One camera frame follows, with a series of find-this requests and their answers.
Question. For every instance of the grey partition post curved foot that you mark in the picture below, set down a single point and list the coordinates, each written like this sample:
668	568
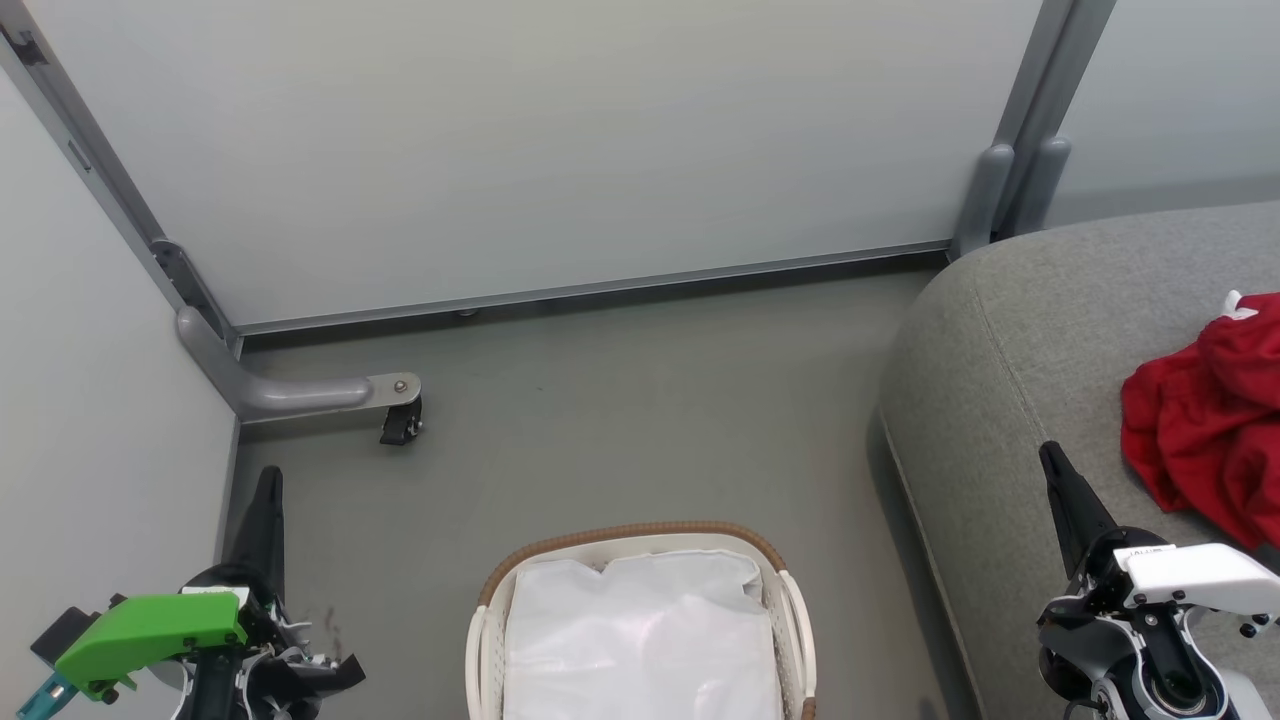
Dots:
270	395

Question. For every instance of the grey metal partition bottom rail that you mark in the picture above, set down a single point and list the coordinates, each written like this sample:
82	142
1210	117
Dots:
600	288

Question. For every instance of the grey fabric sofa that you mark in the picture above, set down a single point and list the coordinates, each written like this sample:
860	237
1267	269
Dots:
1000	380

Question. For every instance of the red clothing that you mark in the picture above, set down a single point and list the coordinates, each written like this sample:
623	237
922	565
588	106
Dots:
1210	420

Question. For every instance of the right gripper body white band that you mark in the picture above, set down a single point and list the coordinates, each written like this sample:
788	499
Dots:
1190	575

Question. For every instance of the black caster wheel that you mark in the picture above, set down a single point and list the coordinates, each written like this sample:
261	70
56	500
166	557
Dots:
402	425

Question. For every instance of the white laundry basket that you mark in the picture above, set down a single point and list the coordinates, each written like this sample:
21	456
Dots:
640	530

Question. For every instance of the grey metal partition post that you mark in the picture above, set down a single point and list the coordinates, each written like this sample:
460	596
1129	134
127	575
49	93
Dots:
1050	60

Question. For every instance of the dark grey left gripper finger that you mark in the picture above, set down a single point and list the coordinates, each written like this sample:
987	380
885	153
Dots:
262	530

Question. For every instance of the teal plastic clip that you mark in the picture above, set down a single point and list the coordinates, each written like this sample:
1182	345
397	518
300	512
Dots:
40	700

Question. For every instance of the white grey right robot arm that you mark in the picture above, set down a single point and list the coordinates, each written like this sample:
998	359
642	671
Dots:
1150	670

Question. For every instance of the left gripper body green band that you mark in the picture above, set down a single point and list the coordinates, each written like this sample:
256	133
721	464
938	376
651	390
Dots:
150	630

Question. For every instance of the white clothing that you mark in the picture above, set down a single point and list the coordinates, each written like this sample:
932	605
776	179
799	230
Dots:
640	640

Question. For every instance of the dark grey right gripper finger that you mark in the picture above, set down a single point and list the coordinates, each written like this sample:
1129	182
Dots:
1078	510

